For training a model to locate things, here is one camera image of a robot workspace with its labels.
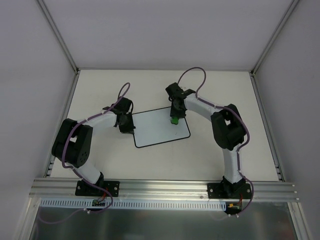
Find green whiteboard eraser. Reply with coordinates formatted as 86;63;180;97
170;117;179;125

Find white whiteboard with black frame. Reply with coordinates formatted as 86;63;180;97
132;106;191;149

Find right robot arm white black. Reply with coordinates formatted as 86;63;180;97
168;91;247;198

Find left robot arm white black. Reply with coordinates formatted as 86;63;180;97
51;110;135;196

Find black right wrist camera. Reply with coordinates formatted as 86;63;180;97
165;82;196;102

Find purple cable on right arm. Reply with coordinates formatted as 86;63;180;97
177;66;255;221

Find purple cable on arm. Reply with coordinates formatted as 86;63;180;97
177;66;255;221
37;82;132;224

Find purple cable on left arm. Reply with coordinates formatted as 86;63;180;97
37;82;132;224

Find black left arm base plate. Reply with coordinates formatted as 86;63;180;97
75;180;120;197

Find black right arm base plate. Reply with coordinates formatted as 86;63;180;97
207;182;253;200

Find white slotted cable duct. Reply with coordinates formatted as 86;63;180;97
39;197;227;211

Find aluminium front rail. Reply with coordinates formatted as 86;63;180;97
29;177;301;203

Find left aluminium frame post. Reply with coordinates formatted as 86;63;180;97
35;0;79;74

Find aluminium frame post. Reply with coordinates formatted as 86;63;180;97
250;0;300;77
35;0;79;74

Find right aluminium frame post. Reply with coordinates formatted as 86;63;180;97
250;0;300;77

